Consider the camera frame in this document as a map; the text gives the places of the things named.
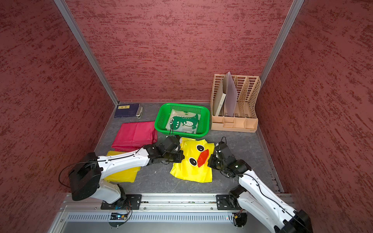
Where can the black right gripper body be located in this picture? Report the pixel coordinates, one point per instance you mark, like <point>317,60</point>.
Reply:
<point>214,162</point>

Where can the yellow duck raincoat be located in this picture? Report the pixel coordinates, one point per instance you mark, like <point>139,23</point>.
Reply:
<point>194,167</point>

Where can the plain yellow raincoat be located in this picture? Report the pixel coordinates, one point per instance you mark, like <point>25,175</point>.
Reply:
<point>125,176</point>

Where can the green plastic basket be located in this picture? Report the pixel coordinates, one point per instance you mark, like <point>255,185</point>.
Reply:
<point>164,114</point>

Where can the magenta folded raincoat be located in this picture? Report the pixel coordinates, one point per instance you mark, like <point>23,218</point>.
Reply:
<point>134,135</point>

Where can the lilac plastic folder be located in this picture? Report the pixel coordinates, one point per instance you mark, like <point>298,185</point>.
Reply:
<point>231,95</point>

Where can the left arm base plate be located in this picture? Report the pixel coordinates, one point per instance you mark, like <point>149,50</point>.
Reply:
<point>131,202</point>

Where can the dinosaur print raincoat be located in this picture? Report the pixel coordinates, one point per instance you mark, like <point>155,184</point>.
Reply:
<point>184,122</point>

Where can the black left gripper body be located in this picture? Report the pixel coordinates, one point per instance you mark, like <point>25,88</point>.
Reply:
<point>174,157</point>

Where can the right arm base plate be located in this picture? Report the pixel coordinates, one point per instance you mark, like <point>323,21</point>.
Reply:
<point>227,202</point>

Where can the white binder folder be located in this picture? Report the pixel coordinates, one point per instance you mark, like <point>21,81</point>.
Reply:
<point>218,103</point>

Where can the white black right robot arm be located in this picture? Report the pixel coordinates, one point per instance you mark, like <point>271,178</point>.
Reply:
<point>253,196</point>

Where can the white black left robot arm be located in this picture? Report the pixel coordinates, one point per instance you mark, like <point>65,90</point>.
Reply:
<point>87,177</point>

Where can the beige desk file organizer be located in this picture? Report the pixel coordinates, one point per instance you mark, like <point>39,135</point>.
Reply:
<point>244,119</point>

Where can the small silver stapler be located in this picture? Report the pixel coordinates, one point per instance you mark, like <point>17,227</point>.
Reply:
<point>139,112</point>

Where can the dark blue book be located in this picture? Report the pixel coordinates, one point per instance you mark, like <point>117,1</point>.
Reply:
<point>126,110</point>

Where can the aluminium front rail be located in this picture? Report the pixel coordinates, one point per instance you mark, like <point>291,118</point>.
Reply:
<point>158,213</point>

